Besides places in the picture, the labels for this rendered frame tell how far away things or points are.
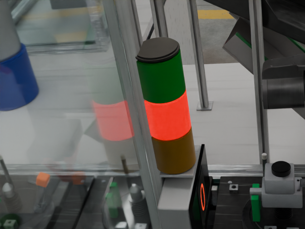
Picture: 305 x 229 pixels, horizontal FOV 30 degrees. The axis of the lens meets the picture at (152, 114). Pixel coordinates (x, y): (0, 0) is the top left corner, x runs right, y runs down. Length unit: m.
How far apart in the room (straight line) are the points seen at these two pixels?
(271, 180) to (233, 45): 0.28
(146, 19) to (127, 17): 1.46
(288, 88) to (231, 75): 0.82
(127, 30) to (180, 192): 0.21
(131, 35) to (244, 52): 0.51
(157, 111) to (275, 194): 0.37
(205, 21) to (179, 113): 3.38
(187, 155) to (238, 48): 0.45
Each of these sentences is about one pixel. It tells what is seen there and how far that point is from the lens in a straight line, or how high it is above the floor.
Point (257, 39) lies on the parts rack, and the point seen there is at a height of 1.22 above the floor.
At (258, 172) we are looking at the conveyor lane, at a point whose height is 0.95.
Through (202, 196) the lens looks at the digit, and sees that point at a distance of 0.72.
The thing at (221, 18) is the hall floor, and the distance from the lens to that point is 4.01.
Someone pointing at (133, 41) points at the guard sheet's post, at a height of 1.43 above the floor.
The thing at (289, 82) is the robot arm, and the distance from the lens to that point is 0.82.
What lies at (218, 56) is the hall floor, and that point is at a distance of 3.53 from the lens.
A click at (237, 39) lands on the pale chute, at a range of 1.07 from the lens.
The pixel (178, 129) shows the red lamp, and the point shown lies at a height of 1.32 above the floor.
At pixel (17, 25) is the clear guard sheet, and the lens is 0.38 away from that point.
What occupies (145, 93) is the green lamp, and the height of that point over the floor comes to 1.37.
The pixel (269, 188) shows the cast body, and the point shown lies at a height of 1.07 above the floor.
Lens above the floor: 1.69
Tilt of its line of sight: 33 degrees down
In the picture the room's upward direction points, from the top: 11 degrees counter-clockwise
